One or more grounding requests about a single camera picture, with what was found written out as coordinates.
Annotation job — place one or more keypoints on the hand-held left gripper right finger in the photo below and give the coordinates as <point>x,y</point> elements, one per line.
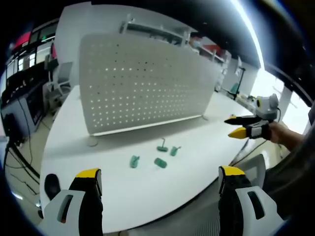
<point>243,209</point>

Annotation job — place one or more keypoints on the person's right hand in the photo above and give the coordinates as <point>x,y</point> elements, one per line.
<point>278,134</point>

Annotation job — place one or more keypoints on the white perforated mounting plate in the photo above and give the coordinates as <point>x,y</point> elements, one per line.
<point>145,86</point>

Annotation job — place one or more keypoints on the grey office chair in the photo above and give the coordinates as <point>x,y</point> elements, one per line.
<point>62,78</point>

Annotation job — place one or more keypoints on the white shelf rack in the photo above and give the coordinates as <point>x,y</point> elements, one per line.
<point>157,29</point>

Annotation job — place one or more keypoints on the green hook assembly with rod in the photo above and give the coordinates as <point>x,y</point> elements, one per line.
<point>162,146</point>

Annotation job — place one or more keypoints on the black oval table grommet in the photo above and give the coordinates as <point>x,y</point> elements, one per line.
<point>51,185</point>

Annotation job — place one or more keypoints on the grey cabinet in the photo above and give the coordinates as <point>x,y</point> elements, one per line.
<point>34,105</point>

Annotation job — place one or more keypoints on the black stand with green base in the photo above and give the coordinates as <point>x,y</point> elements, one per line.
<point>236,83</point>

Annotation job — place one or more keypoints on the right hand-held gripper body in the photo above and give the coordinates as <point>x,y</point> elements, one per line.
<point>267,108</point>

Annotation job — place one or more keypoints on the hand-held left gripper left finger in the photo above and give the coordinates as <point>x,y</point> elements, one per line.
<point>73,211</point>

